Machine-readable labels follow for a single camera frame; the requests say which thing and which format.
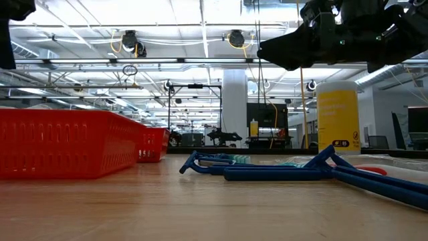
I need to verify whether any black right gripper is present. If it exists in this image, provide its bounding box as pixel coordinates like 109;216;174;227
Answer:
256;0;399;72

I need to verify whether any blue white toothbrush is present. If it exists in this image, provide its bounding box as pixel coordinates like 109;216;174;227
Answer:
277;161;304;169

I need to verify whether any blue disposable razor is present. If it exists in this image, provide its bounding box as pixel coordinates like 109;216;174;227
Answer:
334;169;428;212
179;149;255;177
302;144;428;195
223;166;324;182

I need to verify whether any red white toothbrush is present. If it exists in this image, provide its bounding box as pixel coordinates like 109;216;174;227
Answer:
350;155;428;185

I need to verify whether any black monitor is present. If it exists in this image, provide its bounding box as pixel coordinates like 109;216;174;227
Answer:
246;102;290;129
407;106;428;135

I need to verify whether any background robot station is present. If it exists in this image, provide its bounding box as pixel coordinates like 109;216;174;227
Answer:
167;82;244;148

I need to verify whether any grey mesh chair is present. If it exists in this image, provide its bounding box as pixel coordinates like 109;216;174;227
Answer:
367;135;391;150

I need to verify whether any red plastic basket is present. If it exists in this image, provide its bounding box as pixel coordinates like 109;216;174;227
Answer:
136;126;171;164
0;108;145;181

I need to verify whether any thin yellow cable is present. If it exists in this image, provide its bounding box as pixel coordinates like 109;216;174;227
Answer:
267;100;279;150

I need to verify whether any black cable loop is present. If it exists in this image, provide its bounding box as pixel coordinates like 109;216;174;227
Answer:
122;64;138;77

